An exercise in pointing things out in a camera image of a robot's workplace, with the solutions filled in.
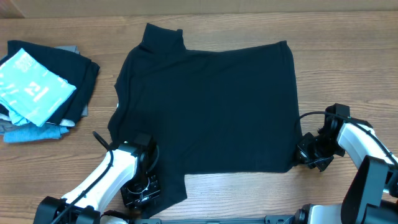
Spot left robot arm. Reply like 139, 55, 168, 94
34, 133, 160, 224

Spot folded light blue printed shirt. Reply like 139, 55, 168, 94
1, 49, 76, 127

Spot folded black shirt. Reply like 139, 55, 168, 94
1, 40, 100, 124

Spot folded blue heather shirt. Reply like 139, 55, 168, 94
1, 123, 69, 143

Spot folded white grey garment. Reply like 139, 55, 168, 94
1, 114, 75, 134

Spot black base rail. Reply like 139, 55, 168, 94
99, 214, 308, 224

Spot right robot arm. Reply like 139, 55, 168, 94
287, 103, 397, 224

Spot black t-shirt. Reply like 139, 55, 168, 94
108, 24, 302, 218

